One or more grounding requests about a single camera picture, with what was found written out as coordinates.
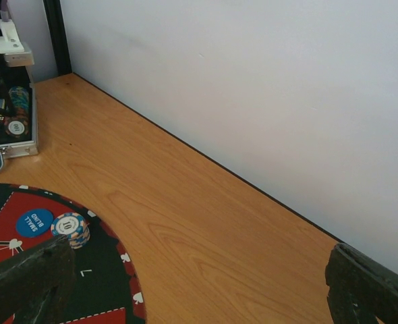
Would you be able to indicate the blue small blind button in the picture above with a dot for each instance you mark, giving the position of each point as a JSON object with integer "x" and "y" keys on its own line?
{"x": 34, "y": 223}

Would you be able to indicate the black corner frame post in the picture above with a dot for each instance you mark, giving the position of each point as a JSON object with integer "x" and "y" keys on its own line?
{"x": 58, "y": 36}

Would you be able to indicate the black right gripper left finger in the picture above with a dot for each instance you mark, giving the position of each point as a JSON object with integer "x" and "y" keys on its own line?
{"x": 35, "y": 285}

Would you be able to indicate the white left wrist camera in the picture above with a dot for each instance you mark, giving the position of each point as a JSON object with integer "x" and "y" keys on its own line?
{"x": 6, "y": 44}

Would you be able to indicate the aluminium poker chip case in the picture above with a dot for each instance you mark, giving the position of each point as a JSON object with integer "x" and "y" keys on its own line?
{"x": 17, "y": 147}

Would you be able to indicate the round red black poker mat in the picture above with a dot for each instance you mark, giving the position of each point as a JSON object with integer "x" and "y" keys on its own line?
{"x": 106, "y": 288}

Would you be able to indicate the poker chip row in case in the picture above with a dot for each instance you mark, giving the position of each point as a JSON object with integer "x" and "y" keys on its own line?
{"x": 17, "y": 126}

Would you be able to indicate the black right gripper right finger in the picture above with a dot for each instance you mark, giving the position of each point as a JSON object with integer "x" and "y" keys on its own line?
{"x": 360, "y": 289}

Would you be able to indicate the blue orange ten chip stack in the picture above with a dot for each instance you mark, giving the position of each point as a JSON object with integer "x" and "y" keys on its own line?
{"x": 74, "y": 227}

